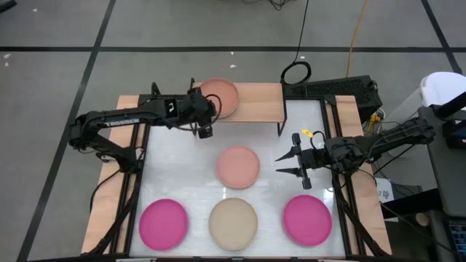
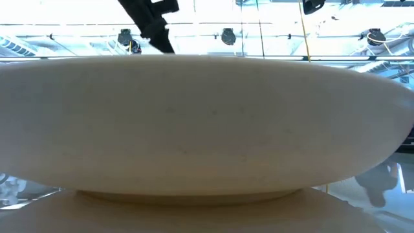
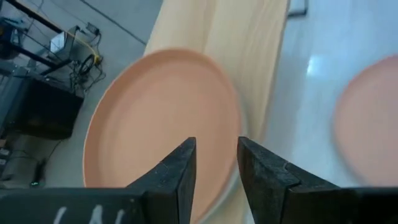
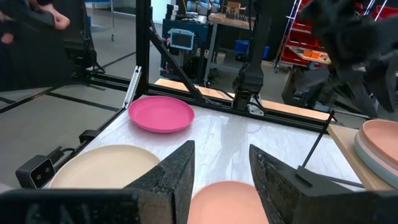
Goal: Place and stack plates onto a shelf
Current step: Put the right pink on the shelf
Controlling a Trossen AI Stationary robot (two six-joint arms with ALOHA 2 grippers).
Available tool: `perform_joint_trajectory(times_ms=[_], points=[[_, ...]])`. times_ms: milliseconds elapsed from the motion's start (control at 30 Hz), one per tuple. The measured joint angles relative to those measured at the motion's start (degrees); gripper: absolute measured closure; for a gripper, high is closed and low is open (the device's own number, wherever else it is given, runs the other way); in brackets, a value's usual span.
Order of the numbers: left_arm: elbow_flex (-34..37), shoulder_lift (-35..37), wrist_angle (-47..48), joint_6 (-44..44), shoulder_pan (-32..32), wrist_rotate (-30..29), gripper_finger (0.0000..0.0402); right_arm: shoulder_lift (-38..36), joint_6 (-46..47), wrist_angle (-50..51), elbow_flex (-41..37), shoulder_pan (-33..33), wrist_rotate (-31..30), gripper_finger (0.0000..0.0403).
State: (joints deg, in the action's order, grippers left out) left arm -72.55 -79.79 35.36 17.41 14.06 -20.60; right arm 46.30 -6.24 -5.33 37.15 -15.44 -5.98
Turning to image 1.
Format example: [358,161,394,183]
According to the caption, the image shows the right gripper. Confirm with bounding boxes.
[274,132,331,191]

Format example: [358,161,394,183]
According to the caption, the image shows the salmon plate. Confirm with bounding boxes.
[198,77,240,119]

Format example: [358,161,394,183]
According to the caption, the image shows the magenta plate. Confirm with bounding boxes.
[282,194,333,247]
[138,198,189,252]

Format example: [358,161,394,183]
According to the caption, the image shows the wooden shelf black legs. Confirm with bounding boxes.
[187,77,288,138]

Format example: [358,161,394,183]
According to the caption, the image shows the pink plate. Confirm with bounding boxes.
[215,145,261,190]

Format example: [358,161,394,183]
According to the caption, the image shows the white table mat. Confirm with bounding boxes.
[129,98,347,258]

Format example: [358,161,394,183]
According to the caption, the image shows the beige plate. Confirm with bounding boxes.
[208,197,259,252]

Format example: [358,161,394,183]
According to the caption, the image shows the black perforated computer case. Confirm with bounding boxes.
[283,75,384,123]

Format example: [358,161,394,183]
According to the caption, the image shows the yellow power plug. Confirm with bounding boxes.
[366,112,382,132]

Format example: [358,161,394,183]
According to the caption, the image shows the white paper label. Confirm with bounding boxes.
[374,177,396,203]

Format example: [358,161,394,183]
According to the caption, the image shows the grey desk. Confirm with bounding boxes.
[417,104,466,219]

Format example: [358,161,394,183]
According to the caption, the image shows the black monitor stand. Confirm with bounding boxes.
[433,92,466,150]

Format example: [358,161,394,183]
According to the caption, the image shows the white trash bin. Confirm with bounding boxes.
[385,71,466,158]

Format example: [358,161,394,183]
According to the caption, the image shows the black keyboard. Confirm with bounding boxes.
[448,218,466,258]

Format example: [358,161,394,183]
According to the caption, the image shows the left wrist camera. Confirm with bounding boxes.
[197,125,214,140]

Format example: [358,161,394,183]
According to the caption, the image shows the black aluminium rig frame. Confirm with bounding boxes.
[85,82,392,260]

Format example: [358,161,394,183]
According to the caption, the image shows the black looped cable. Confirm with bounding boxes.
[280,0,313,85]

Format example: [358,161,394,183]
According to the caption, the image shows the black cable tangle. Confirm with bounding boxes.
[243,0,303,11]

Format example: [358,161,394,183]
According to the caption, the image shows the yellow cable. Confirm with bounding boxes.
[345,0,371,78]

